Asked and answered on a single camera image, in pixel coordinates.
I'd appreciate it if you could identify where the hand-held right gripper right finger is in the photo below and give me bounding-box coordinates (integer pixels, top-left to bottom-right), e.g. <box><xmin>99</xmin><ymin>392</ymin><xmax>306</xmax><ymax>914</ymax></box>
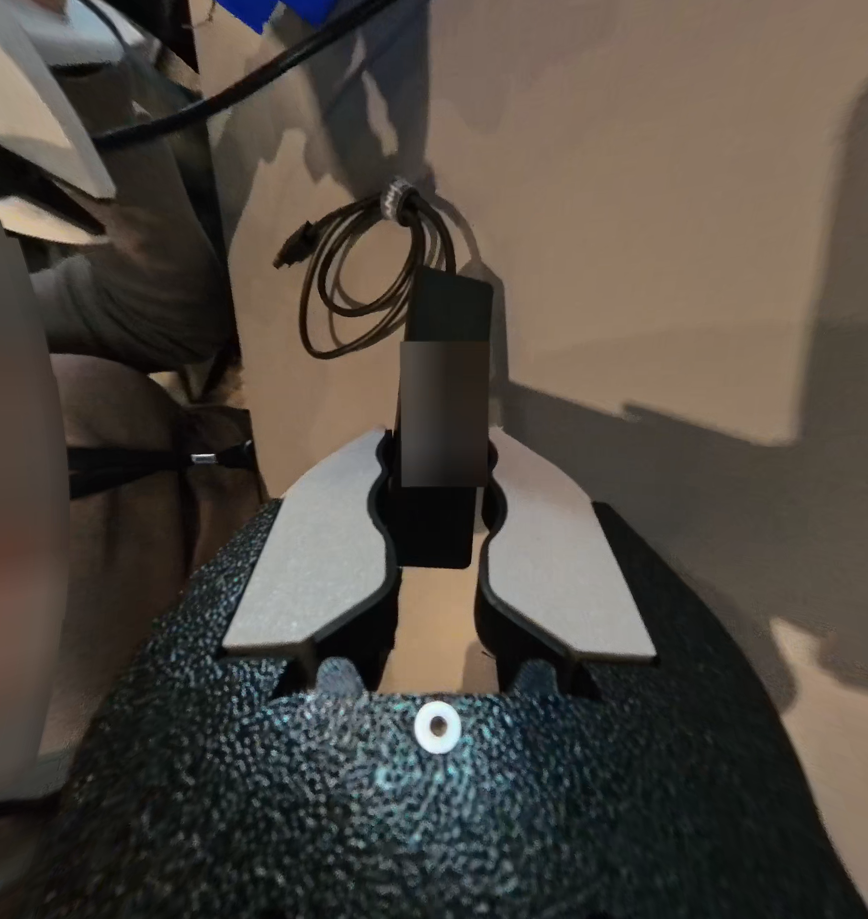
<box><xmin>474</xmin><ymin>428</ymin><xmax>659</xmax><ymax>695</ymax></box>

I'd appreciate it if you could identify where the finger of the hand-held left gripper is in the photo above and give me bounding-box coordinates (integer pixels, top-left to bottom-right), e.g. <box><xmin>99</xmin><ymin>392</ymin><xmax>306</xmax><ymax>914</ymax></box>
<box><xmin>0</xmin><ymin>14</ymin><xmax>116</xmax><ymax>200</ymax></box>
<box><xmin>0</xmin><ymin>194</ymin><xmax>106</xmax><ymax>238</ymax></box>

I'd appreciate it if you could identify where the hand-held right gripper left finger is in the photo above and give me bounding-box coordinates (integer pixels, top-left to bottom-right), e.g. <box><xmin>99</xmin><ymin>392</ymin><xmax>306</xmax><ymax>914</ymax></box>
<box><xmin>222</xmin><ymin>428</ymin><xmax>399</xmax><ymax>692</ymax></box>

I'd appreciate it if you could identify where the black usb cable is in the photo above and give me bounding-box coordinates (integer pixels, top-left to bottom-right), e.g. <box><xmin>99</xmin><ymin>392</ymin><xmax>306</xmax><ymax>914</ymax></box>
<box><xmin>92</xmin><ymin>0</ymin><xmax>400</xmax><ymax>152</ymax></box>

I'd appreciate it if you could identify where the dark grey usb hub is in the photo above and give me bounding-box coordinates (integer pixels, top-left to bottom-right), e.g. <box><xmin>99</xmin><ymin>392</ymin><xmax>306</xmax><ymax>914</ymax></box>
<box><xmin>273</xmin><ymin>174</ymin><xmax>496</xmax><ymax>570</ymax></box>

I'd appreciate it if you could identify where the black strap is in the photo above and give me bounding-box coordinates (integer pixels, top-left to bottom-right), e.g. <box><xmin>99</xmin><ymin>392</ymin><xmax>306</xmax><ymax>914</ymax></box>
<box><xmin>68</xmin><ymin>439</ymin><xmax>257</xmax><ymax>501</ymax></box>

